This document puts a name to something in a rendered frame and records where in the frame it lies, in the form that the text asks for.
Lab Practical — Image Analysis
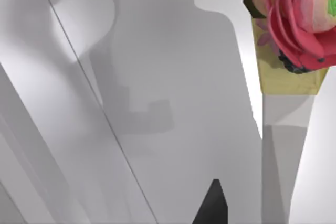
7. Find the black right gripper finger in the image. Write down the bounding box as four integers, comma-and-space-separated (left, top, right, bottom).
192, 178, 228, 224

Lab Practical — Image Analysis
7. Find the white pot with pink flower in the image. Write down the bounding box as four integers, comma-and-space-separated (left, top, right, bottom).
243, 0, 336, 224

